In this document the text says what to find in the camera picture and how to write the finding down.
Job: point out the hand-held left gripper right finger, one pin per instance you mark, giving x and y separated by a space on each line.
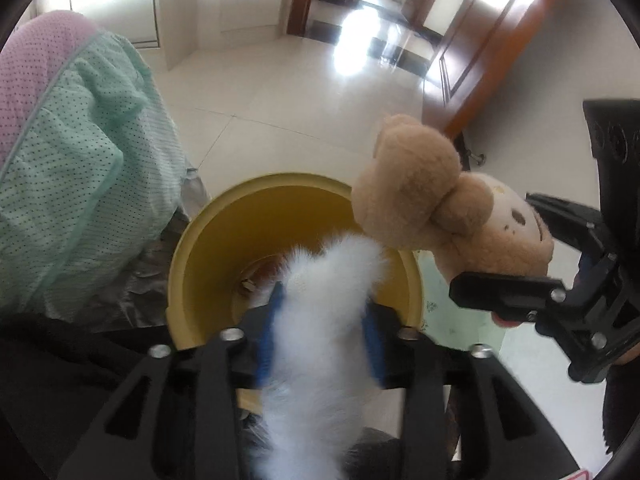
372 350

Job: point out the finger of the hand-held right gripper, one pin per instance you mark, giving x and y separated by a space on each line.
570 220
505 292

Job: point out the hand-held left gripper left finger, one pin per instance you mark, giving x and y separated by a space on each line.
267 340

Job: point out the white fluffy sock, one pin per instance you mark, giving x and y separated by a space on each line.
315 385

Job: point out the yellow plastic bin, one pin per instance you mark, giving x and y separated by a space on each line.
225 240

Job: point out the brown plush toy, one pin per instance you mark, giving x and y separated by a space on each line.
415 180

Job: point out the pale green printed mat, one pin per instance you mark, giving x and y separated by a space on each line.
460 310

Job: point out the silver foil sheet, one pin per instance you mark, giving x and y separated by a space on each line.
150 280

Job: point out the wooden door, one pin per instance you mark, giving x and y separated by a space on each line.
495 50

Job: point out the green dotted bed skirt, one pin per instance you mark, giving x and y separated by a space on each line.
90 160

